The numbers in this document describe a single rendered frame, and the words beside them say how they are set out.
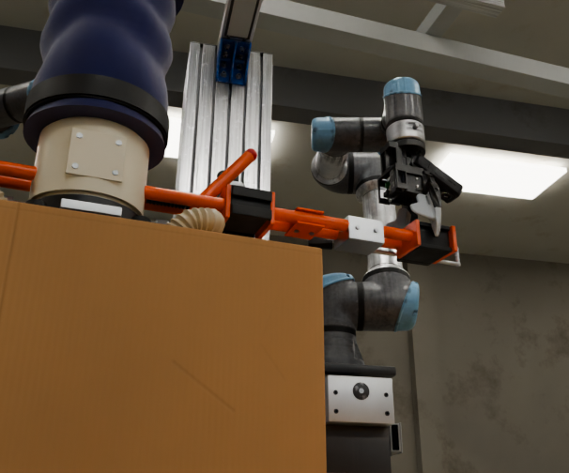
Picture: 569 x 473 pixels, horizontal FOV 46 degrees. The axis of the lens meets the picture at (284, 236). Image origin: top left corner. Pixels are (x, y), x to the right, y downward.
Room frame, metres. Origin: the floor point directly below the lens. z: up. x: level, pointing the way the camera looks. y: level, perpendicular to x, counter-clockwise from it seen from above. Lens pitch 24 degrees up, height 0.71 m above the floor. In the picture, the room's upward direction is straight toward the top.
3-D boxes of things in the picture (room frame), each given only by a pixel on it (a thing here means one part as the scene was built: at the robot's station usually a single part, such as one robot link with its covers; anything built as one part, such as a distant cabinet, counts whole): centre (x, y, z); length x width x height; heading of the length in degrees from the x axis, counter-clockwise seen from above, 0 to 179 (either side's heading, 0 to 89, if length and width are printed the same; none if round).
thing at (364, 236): (1.08, -0.13, 1.19); 0.07 x 0.07 x 0.04; 21
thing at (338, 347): (1.51, -0.11, 1.09); 0.15 x 0.15 x 0.10
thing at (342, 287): (1.51, -0.12, 1.20); 0.13 x 0.12 x 0.14; 89
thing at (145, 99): (0.92, 0.30, 1.31); 0.23 x 0.23 x 0.04
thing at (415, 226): (1.12, -0.26, 1.20); 0.08 x 0.07 x 0.05; 111
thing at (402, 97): (1.13, -0.24, 1.50); 0.09 x 0.08 x 0.11; 179
